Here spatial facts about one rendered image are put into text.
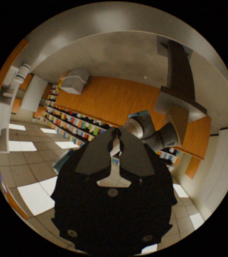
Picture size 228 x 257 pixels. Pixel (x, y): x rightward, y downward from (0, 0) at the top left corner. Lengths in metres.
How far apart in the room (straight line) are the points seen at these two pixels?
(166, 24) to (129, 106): 1.76
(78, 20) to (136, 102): 1.79
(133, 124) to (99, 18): 0.45
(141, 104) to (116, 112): 0.54
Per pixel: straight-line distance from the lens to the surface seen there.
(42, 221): 1.55
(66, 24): 0.35
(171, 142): 0.53
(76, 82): 2.25
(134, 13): 0.25
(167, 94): 0.46
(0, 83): 0.51
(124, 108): 1.85
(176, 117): 0.51
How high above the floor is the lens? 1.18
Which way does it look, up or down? 1 degrees up
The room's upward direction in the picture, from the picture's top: 160 degrees counter-clockwise
